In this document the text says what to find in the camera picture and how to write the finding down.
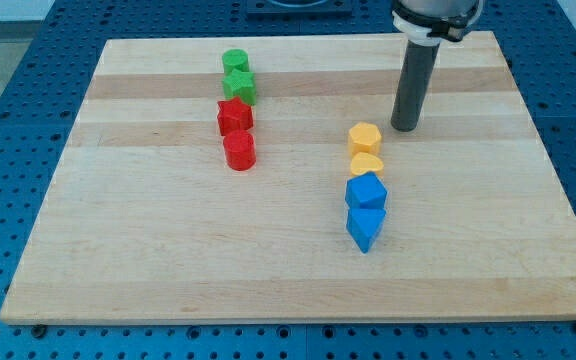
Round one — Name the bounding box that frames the red star block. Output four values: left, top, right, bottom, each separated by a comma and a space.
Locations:
217, 96, 254, 136

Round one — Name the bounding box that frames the green star block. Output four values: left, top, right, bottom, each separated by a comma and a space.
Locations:
222, 69, 257, 106

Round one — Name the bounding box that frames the red cylinder block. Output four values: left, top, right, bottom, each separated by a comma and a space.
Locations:
223, 130, 256, 171

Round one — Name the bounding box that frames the yellow heart block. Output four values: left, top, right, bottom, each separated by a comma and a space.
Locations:
350, 152, 384, 177

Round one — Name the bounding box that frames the blue cube block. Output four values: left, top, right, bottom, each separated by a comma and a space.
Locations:
345, 172, 388, 209

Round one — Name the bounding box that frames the blue triangle block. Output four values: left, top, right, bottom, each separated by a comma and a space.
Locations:
346, 208, 387, 253

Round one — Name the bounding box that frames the yellow hexagon block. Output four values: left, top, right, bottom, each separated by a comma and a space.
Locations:
348, 122, 382, 157

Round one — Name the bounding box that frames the green cylinder block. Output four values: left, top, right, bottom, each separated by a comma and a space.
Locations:
221, 48, 250, 75

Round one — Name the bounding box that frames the wooden board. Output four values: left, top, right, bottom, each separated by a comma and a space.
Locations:
0, 31, 576, 325

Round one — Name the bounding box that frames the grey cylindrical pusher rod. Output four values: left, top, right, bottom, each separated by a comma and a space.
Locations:
391, 41, 439, 132

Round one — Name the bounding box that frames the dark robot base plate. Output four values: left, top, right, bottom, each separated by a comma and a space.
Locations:
244, 0, 353, 16

